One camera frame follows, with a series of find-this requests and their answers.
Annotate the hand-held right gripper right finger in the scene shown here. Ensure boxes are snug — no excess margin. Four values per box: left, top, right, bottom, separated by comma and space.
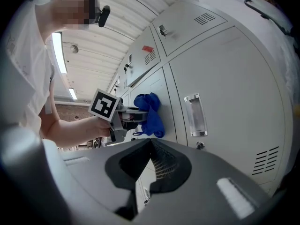
138, 138, 277, 225

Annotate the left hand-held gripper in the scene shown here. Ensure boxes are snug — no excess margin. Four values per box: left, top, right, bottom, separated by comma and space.
88, 88, 150, 148

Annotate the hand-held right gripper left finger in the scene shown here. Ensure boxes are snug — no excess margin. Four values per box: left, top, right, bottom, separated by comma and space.
2, 127, 153, 225

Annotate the blue cleaning cloth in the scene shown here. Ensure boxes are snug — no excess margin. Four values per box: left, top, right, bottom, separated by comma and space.
133, 92, 166, 138

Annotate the grey metal locker cabinet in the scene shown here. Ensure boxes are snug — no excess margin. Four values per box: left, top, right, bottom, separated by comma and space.
103, 0, 293, 206

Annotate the person's left forearm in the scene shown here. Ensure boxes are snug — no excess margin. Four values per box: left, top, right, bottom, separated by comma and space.
38, 105, 97, 148

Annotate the person's left hand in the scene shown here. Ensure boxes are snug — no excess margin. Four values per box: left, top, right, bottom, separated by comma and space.
92, 117, 113, 138

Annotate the set of black locker keys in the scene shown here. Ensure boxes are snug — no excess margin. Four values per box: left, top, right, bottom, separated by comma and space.
113, 30, 205, 150

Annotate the long ceiling light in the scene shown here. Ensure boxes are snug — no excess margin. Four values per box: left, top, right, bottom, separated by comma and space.
67, 87, 78, 100
51, 31, 68, 74

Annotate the person's head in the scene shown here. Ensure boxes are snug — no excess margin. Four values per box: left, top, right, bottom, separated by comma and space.
35, 0, 98, 32

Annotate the person's white printed t-shirt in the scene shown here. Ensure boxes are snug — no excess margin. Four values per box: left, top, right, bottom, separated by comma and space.
4, 1, 56, 138

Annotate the set of chrome recessed handles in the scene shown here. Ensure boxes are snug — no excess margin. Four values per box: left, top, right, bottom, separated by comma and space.
117, 23, 209, 137

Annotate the black head-worn camera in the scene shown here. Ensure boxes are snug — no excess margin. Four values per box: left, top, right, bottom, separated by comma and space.
95, 5, 111, 28

